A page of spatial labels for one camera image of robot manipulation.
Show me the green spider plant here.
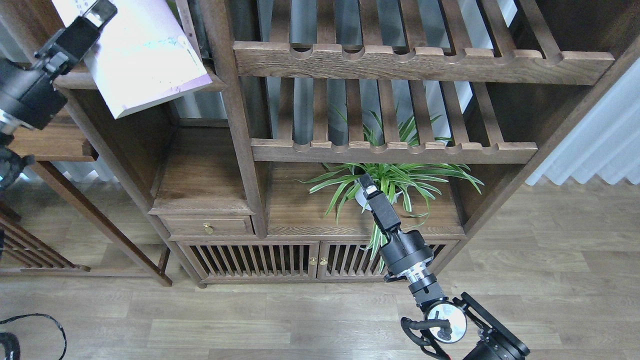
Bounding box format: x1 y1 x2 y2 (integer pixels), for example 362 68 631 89
295 110 484 260

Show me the dark wooden bookshelf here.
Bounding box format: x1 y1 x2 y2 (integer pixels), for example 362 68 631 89
0 0 640 290

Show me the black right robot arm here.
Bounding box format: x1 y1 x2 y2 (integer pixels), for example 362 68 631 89
358 173 530 360

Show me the white curtain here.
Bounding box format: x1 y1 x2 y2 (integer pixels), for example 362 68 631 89
526 60 640 186

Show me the white plant pot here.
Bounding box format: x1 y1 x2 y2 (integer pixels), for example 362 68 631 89
355 185 402 212

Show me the thin upright book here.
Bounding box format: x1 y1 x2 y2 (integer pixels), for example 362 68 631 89
175 0 202 59

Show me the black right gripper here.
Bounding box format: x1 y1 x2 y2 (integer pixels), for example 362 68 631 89
358 173 435 278

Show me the brass drawer knob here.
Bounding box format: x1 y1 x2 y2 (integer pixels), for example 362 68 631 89
202 223 214 235

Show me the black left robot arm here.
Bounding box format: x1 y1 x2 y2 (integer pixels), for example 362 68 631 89
1 0 118 195

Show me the white lavender paperback book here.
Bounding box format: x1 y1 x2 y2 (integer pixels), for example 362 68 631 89
83 0 211 119

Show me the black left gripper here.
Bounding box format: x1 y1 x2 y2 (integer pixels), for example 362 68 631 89
0 0 118 132

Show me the dark wooden slatted bench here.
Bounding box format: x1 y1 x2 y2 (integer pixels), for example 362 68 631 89
0 202 90 275

